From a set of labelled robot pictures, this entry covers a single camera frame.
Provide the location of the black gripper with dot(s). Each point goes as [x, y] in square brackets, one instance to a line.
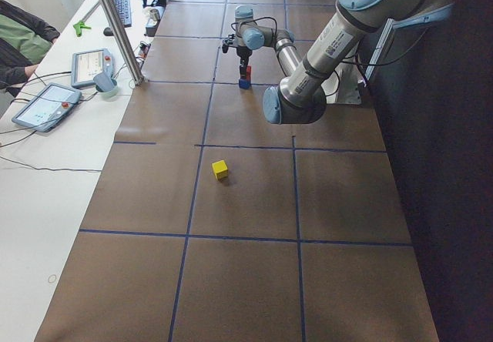
[243, 52]

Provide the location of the red cube block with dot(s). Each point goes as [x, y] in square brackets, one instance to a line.
[248, 73]

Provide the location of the blue cube block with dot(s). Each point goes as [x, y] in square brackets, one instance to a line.
[244, 83]

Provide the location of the yellow cube block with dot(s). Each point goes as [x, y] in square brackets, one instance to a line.
[220, 169]

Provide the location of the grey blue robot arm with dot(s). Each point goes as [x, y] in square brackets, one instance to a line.
[300, 98]

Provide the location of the metal cup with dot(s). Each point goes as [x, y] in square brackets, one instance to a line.
[154, 14]

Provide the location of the black keyboard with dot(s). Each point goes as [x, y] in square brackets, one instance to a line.
[123, 9]

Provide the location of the black computer mouse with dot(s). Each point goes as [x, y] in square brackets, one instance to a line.
[107, 31]

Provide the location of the far teach pendant tablet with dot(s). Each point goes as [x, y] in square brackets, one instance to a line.
[89, 64]

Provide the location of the teach pendant tablet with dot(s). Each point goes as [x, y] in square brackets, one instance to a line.
[48, 108]
[89, 64]

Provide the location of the near teach pendant tablet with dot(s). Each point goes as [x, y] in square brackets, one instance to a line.
[48, 108]

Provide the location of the seated person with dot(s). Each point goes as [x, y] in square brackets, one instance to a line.
[25, 41]

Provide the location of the white camera pole mount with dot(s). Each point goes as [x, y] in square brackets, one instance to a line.
[348, 92]

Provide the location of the aluminium frame post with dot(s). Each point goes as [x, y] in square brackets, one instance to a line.
[122, 41]

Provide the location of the green handled tool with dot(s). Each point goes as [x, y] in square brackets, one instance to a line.
[79, 27]

